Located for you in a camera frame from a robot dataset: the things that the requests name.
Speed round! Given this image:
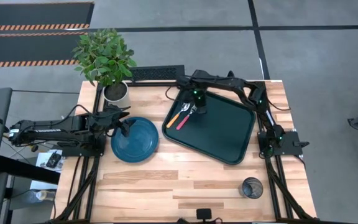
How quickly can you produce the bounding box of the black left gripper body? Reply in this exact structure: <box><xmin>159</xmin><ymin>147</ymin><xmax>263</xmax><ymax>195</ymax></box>
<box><xmin>87</xmin><ymin>107</ymin><xmax>126</xmax><ymax>135</ymax></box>

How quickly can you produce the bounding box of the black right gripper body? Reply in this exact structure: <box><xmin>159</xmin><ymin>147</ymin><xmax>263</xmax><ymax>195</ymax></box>
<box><xmin>191</xmin><ymin>88</ymin><xmax>209</xmax><ymax>108</ymax></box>

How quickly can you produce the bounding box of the pink-handled metal cutlery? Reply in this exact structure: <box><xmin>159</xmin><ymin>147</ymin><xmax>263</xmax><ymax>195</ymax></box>
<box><xmin>175</xmin><ymin>105</ymin><xmax>198</xmax><ymax>131</ymax></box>

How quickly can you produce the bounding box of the yellow-handled metal cutlery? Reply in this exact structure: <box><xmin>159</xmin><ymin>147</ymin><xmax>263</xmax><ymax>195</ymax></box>
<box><xmin>165</xmin><ymin>102</ymin><xmax>191</xmax><ymax>129</ymax></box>

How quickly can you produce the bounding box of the translucent grey plastic cup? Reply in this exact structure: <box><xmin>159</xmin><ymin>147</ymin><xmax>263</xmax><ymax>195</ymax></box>
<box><xmin>238</xmin><ymin>176</ymin><xmax>265</xmax><ymax>200</ymax></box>

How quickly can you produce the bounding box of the dark blue round plate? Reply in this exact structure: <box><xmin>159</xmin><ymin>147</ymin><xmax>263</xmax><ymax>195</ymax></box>
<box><xmin>110</xmin><ymin>116</ymin><xmax>160</xmax><ymax>164</ymax></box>

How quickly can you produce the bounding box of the dark green plastic tray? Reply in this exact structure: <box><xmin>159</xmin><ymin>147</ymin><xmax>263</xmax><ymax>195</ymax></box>
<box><xmin>161</xmin><ymin>90</ymin><xmax>257</xmax><ymax>166</ymax></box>

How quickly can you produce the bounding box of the beige round plant pot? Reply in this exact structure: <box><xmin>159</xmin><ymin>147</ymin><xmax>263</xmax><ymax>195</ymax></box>
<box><xmin>102</xmin><ymin>81</ymin><xmax>132</xmax><ymax>109</ymax></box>

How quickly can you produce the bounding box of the green leafy plant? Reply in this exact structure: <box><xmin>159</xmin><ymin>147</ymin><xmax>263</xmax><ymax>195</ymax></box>
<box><xmin>71</xmin><ymin>28</ymin><xmax>138</xmax><ymax>88</ymax></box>

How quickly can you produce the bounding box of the small black handheld device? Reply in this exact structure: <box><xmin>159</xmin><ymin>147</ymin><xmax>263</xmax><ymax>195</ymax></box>
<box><xmin>45</xmin><ymin>151</ymin><xmax>63</xmax><ymax>169</ymax></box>

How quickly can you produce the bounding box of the white paper sheet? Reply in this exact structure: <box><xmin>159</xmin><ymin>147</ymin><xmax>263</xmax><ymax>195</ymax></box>
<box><xmin>35</xmin><ymin>149</ymin><xmax>65</xmax><ymax>170</ymax></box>

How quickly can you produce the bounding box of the black side table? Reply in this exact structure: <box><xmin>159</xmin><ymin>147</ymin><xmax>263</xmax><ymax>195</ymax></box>
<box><xmin>0</xmin><ymin>154</ymin><xmax>62</xmax><ymax>185</ymax></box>

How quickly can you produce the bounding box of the clear plastic bottle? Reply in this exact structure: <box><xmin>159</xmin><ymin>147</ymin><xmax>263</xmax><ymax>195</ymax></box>
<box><xmin>29</xmin><ymin>190</ymin><xmax>57</xmax><ymax>202</ymax></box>

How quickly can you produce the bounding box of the black orange-striped floor mat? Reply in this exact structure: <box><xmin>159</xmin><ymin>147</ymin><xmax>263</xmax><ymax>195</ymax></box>
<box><xmin>0</xmin><ymin>32</ymin><xmax>89</xmax><ymax>69</ymax></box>
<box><xmin>0</xmin><ymin>1</ymin><xmax>96</xmax><ymax>32</ymax></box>

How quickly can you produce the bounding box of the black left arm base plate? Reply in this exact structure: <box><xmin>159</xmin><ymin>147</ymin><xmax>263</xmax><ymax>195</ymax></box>
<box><xmin>61</xmin><ymin>136</ymin><xmax>108</xmax><ymax>158</ymax></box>

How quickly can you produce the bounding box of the black aluminium table frame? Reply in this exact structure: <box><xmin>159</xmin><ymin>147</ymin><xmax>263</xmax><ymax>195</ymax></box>
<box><xmin>46</xmin><ymin>80</ymin><xmax>320</xmax><ymax>224</ymax></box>

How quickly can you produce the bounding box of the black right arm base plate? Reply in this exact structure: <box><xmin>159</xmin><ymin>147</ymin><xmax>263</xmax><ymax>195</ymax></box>
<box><xmin>257</xmin><ymin>130</ymin><xmax>311</xmax><ymax>157</ymax></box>

